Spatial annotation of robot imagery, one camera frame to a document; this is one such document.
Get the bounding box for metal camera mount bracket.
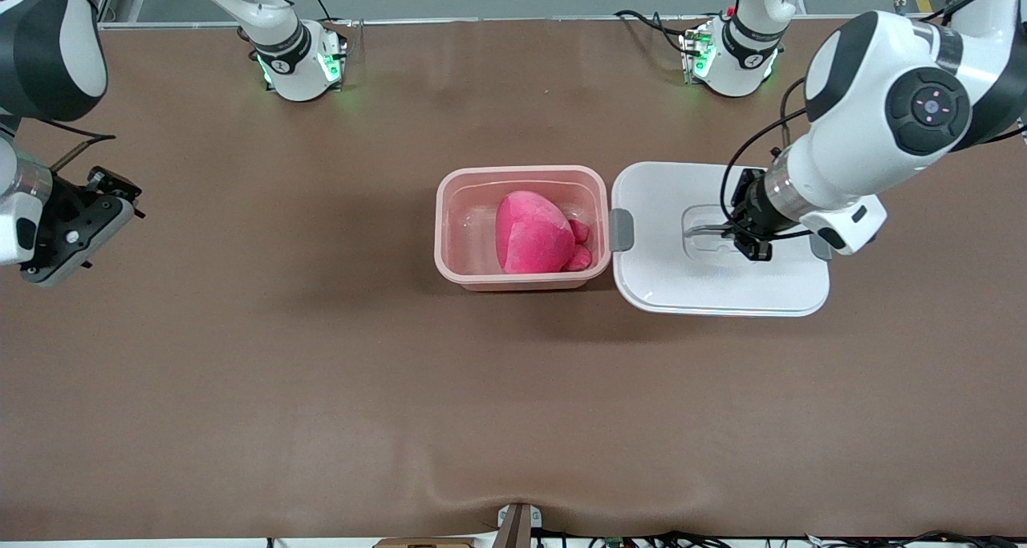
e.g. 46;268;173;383
496;502;542;548

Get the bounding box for brown table mat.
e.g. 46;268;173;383
0;17;1027;541

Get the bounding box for pink plastic storage box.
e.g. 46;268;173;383
434;165;612;292

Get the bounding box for black base cable bundle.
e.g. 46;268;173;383
614;9;695;55

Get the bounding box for pink plush toy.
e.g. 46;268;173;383
494;190;593;274

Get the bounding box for white box lid grey latches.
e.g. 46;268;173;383
608;160;831;318

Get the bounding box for brown cardboard piece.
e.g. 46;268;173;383
373;537;476;548

